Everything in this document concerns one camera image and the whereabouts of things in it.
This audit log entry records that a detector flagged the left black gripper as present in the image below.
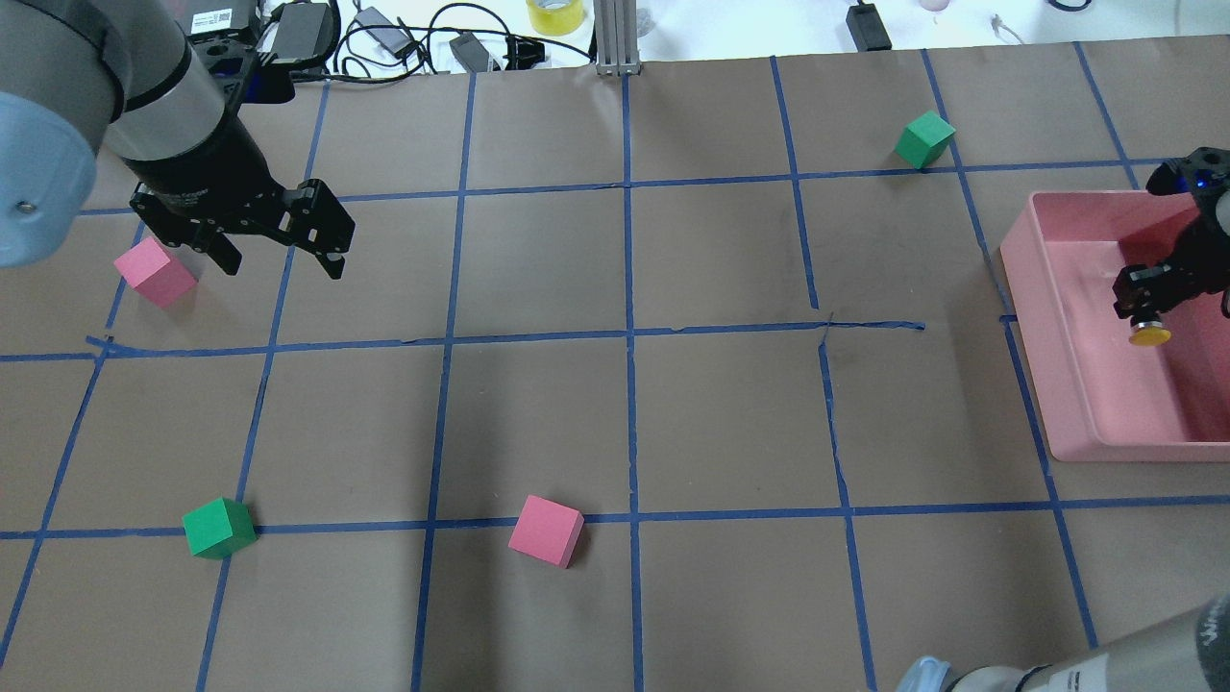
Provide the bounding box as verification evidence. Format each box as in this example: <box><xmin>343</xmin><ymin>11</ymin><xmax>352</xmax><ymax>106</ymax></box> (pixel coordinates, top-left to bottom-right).
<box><xmin>129</xmin><ymin>179</ymin><xmax>355</xmax><ymax>281</ymax></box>

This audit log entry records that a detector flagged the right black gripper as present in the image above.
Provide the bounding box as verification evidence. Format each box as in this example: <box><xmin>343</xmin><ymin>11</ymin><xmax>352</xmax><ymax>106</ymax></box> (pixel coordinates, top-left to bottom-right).
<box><xmin>1113</xmin><ymin>209</ymin><xmax>1229</xmax><ymax>323</ymax></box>

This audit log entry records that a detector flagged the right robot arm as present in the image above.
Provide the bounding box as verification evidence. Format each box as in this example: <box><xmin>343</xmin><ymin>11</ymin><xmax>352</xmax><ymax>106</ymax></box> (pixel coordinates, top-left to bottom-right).
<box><xmin>899</xmin><ymin>191</ymin><xmax>1228</xmax><ymax>691</ymax></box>

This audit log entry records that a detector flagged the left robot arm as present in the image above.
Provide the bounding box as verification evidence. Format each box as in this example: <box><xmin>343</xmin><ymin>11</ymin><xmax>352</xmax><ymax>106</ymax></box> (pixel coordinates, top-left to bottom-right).
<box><xmin>1</xmin><ymin>1</ymin><xmax>355</xmax><ymax>280</ymax></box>

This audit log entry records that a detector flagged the pink plastic bin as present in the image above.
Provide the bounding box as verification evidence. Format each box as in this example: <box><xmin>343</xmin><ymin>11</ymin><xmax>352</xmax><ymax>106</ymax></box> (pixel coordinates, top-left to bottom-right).
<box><xmin>1000</xmin><ymin>191</ymin><xmax>1229</xmax><ymax>463</ymax></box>

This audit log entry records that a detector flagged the pink cube near left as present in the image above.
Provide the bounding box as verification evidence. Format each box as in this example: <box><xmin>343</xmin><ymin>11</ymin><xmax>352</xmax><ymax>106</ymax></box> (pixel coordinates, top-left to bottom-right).
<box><xmin>112</xmin><ymin>236</ymin><xmax>198</xmax><ymax>309</ymax></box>

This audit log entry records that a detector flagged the pink cube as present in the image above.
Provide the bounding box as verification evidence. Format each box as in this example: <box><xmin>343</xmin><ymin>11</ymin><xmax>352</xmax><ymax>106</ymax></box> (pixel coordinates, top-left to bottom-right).
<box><xmin>112</xmin><ymin>236</ymin><xmax>198</xmax><ymax>309</ymax></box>
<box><xmin>506</xmin><ymin>494</ymin><xmax>585</xmax><ymax>569</ymax></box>

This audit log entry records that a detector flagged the green cube near bin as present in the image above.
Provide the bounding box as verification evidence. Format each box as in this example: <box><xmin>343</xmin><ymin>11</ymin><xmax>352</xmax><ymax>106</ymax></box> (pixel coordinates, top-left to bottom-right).
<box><xmin>895</xmin><ymin>111</ymin><xmax>956</xmax><ymax>170</ymax></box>

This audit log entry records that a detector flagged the green cube near left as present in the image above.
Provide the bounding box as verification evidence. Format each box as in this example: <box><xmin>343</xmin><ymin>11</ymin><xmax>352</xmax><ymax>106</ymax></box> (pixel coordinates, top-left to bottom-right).
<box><xmin>182</xmin><ymin>498</ymin><xmax>258</xmax><ymax>560</ymax></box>

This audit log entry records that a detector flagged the black power adapter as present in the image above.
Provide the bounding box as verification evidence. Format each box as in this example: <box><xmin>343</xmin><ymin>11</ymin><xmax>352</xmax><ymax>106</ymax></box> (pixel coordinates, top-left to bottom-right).
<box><xmin>845</xmin><ymin>1</ymin><xmax>893</xmax><ymax>53</ymax></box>

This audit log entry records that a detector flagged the pink cube centre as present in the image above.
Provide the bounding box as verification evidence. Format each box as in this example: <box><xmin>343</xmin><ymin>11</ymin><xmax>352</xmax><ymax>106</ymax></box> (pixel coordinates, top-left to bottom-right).
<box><xmin>506</xmin><ymin>494</ymin><xmax>585</xmax><ymax>569</ymax></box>

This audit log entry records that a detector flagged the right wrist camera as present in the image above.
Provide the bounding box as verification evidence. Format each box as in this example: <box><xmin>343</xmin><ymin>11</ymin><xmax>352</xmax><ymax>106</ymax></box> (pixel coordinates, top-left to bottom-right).
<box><xmin>1145</xmin><ymin>146</ymin><xmax>1229</xmax><ymax>203</ymax></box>

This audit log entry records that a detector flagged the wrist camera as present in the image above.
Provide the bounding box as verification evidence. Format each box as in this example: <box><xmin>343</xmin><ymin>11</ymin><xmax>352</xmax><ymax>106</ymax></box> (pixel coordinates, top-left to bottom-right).
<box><xmin>172</xmin><ymin>1</ymin><xmax>341</xmax><ymax>109</ymax></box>
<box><xmin>1145</xmin><ymin>146</ymin><xmax>1229</xmax><ymax>203</ymax></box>

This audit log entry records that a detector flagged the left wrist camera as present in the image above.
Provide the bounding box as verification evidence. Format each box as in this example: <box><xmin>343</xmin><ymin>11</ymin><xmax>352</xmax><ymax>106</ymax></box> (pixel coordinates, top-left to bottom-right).
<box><xmin>172</xmin><ymin>1</ymin><xmax>341</xmax><ymax>109</ymax></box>

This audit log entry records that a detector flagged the aluminium frame post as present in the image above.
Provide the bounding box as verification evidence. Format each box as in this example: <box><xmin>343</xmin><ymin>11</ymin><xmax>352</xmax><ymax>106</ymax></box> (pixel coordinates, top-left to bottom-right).
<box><xmin>592</xmin><ymin>1</ymin><xmax>643</xmax><ymax>76</ymax></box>

